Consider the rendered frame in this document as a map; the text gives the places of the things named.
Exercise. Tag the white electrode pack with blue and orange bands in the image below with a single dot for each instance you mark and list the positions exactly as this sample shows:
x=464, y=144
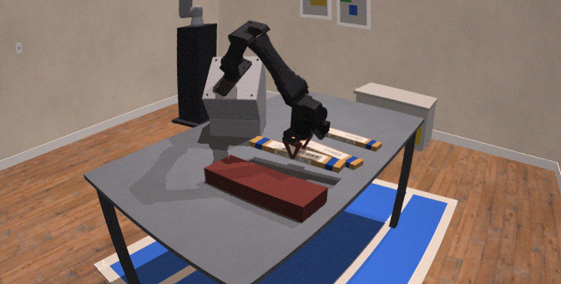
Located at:
x=304, y=156

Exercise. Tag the white welding electrode pack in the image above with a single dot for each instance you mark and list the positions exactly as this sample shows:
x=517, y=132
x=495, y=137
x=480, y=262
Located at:
x=352, y=162

